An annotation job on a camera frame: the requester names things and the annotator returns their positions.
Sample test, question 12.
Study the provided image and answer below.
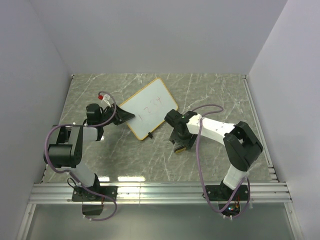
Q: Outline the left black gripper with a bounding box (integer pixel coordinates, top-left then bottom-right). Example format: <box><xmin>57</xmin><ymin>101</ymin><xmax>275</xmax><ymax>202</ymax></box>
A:
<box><xmin>98</xmin><ymin>103</ymin><xmax>135</xmax><ymax>127</ymax></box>

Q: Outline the yellow bone-shaped eraser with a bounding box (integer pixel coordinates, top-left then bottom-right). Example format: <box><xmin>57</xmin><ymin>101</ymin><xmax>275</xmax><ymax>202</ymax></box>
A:
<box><xmin>174</xmin><ymin>146</ymin><xmax>186</xmax><ymax>154</ymax></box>

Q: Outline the yellow framed whiteboard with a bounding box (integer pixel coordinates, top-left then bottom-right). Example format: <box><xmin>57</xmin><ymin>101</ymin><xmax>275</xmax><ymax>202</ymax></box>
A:
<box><xmin>119</xmin><ymin>77</ymin><xmax>179</xmax><ymax>141</ymax></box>

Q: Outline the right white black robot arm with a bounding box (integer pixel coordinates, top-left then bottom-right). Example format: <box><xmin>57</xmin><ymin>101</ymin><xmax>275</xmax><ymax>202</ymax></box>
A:
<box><xmin>164</xmin><ymin>109</ymin><xmax>264</xmax><ymax>200</ymax></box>

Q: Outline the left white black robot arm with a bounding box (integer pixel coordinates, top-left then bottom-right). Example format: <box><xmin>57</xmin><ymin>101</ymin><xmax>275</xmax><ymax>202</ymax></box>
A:
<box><xmin>43</xmin><ymin>103</ymin><xmax>135</xmax><ymax>201</ymax></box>

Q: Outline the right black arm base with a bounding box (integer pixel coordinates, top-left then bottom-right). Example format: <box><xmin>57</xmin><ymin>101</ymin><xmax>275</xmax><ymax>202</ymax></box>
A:
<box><xmin>205</xmin><ymin>182</ymin><xmax>251</xmax><ymax>219</ymax></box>

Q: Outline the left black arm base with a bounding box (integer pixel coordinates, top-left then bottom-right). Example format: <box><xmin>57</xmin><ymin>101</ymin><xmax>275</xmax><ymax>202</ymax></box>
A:
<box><xmin>71</xmin><ymin>185</ymin><xmax>118</xmax><ymax>222</ymax></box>

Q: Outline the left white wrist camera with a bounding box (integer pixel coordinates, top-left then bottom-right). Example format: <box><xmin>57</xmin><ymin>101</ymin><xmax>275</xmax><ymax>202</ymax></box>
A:
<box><xmin>98</xmin><ymin>92</ymin><xmax>111</xmax><ymax>107</ymax></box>

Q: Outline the aluminium front rail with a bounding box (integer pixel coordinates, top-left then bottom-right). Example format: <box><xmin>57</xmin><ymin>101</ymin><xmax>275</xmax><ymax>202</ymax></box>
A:
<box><xmin>28</xmin><ymin>181</ymin><xmax>292</xmax><ymax>205</ymax></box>

